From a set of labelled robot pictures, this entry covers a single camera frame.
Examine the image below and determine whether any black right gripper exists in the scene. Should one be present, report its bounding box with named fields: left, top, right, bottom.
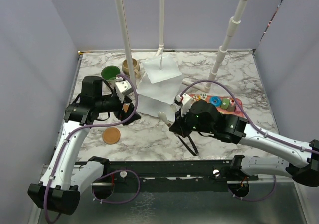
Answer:
left=169, top=106, right=214, bottom=138

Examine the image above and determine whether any wooden coaster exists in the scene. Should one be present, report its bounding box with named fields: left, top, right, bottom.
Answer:
left=102, top=127, right=121, bottom=145
left=123, top=104, right=129, bottom=113

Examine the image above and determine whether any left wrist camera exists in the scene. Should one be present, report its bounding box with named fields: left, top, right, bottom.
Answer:
left=115, top=80, right=133, bottom=101

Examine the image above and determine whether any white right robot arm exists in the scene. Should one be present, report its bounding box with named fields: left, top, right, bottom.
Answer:
left=169, top=100, right=319, bottom=187

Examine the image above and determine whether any green swiss roll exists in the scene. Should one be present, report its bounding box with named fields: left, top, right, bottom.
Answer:
left=220, top=97, right=230, bottom=110

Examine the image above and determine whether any beige ceramic mug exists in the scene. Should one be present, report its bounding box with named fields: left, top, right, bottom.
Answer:
left=122, top=58, right=142, bottom=79

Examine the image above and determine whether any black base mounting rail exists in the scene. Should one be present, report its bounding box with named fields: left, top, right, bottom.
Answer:
left=89, top=156, right=258, bottom=194

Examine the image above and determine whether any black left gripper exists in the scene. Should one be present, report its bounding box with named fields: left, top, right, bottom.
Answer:
left=96, top=91, right=142, bottom=124

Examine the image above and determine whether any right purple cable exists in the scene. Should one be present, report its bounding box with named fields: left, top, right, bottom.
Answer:
left=179, top=80, right=319, bottom=202

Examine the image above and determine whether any blue glazed donut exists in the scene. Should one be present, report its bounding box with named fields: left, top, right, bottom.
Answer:
left=209, top=96, right=222, bottom=107

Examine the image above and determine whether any wooden coaster far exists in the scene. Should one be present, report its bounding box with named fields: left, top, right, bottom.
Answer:
left=123, top=104, right=129, bottom=113

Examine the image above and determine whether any green interior mug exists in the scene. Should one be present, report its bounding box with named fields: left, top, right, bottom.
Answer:
left=101, top=65, right=121, bottom=82

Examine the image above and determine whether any three tier white stand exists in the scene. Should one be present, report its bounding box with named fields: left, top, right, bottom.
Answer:
left=137, top=54, right=183, bottom=121

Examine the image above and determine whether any left white pvc pole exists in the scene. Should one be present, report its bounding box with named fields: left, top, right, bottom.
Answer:
left=114, top=0, right=137, bottom=87

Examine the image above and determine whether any middle white pvc pole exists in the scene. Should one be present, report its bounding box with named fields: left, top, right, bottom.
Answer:
left=155, top=0, right=165, bottom=56

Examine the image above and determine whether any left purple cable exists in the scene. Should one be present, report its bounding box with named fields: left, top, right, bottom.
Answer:
left=43, top=73, right=141, bottom=224

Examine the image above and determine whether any purple cable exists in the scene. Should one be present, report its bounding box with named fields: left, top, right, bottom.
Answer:
left=43, top=73, right=141, bottom=224
left=179, top=80, right=319, bottom=202

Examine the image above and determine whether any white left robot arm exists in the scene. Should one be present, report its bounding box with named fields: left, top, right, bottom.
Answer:
left=27, top=74, right=141, bottom=224

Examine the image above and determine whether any wooden coaster near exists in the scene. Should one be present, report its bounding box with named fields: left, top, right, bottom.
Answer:
left=102, top=127, right=121, bottom=145

